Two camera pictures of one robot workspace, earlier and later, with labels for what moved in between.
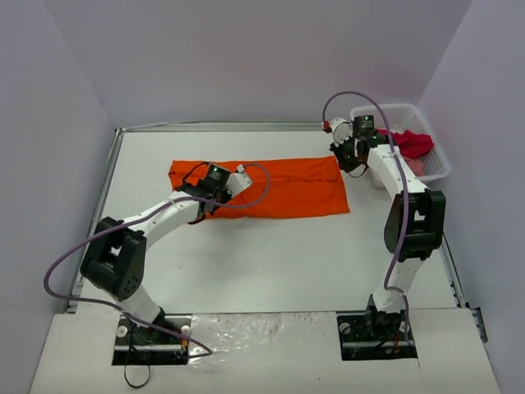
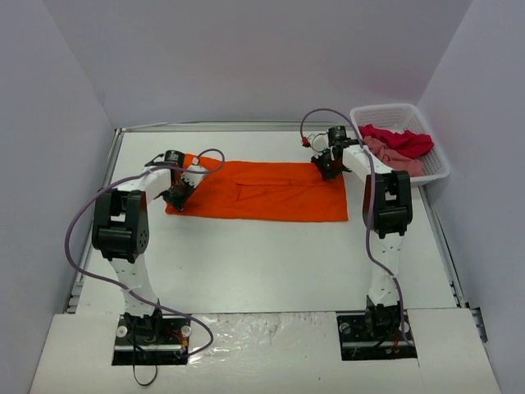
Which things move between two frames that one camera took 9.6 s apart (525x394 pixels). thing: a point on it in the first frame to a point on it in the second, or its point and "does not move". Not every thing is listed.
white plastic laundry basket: (405, 116) does not move
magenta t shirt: (410, 143) does not move
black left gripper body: (207, 206) to (175, 199)
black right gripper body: (342, 158) to (326, 168)
